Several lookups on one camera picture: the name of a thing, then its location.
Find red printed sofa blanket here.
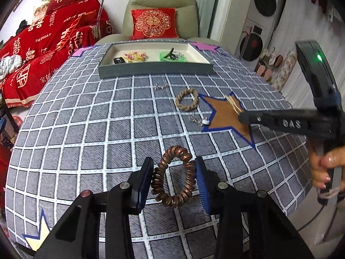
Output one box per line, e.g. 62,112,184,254
0,0,114,108

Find person's right hand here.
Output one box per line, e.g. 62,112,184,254
307,137,345,197

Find grey tray with cream inside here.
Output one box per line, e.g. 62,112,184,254
97,41,214,79

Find green armchair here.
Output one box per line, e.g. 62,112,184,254
94,0,224,49

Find brown star sticker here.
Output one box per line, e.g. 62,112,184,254
198,93,256,149

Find beige cord bracelet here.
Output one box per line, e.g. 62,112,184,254
225,93,244,114

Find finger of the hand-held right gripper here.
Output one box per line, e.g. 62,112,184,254
238,109,320,138

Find brown spiral hair tie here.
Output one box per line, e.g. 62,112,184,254
150,145,197,209

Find silver necklace with white pendant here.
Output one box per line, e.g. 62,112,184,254
189,115,211,126

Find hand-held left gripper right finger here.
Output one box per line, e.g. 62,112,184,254
194,156,314,259

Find purple star sticker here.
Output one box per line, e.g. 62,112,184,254
71,46,95,58
190,42,220,53

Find white washing machine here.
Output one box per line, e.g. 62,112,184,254
234,19,278,61

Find pastel bead bracelet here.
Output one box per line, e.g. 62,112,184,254
122,51,142,60

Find pile of grey clothes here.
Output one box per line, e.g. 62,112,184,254
0,54,23,79

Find rack of slippers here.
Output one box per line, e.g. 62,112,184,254
255,47,283,81

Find braided rope bracelet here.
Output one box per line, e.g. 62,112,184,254
175,88,199,111

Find grey checked tablecloth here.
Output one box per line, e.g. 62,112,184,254
4,42,314,251

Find white dryer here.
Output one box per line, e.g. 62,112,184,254
246,0,286,25

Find cartoon print pillow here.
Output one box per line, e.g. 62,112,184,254
32,0,53,25

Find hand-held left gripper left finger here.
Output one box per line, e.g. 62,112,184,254
34,156,155,259

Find gooseneck phone holder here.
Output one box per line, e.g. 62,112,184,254
96,0,112,39

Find green plastic bracelet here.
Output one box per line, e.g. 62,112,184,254
158,51,187,62

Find yellow star sticker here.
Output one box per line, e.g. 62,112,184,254
23,209,53,251

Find patterned floor panel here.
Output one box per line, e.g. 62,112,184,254
272,50,297,91

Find red embroidered cushion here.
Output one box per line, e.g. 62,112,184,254
131,8,180,40

